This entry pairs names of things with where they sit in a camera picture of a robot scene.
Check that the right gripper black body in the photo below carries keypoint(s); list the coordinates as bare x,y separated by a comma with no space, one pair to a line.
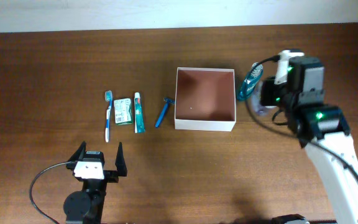
273,94

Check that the teal mouthwash bottle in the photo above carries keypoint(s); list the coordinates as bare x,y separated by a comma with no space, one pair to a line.
250,81

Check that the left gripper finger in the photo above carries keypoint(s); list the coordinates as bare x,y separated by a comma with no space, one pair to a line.
79,153
120,163

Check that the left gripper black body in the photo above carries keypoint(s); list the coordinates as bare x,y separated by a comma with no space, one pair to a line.
110,176

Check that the blue white toothbrush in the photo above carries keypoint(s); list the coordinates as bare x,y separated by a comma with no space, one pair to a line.
109,98

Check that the green white toothpaste tube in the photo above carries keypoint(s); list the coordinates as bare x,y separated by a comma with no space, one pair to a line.
139,121

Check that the blue disposable razor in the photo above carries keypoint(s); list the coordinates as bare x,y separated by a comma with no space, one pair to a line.
168,102

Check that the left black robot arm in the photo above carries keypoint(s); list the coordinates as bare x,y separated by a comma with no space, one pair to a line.
86,205

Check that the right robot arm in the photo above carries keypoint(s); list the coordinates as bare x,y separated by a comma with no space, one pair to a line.
322,130

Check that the pink open cardboard box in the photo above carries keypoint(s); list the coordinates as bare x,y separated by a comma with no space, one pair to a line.
205,99

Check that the green white soap box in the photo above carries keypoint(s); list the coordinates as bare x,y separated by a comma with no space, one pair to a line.
123,111

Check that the dark blue clear-cap bottle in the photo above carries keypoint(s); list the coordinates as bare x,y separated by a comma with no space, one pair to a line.
256,106

